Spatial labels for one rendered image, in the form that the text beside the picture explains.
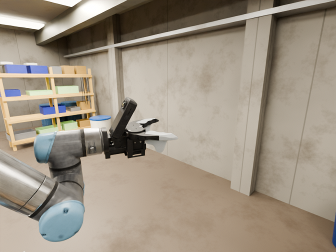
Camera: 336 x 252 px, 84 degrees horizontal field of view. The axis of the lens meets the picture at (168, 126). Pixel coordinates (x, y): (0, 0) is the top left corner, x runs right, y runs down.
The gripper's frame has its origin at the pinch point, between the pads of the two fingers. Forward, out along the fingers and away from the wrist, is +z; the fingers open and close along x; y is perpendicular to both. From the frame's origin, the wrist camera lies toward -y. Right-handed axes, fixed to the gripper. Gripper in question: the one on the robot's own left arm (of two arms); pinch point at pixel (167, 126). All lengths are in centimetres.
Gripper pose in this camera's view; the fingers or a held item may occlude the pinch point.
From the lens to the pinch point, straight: 59.3
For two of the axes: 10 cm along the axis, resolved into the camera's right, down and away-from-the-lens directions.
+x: 4.1, 3.6, -8.4
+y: -0.6, 9.3, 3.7
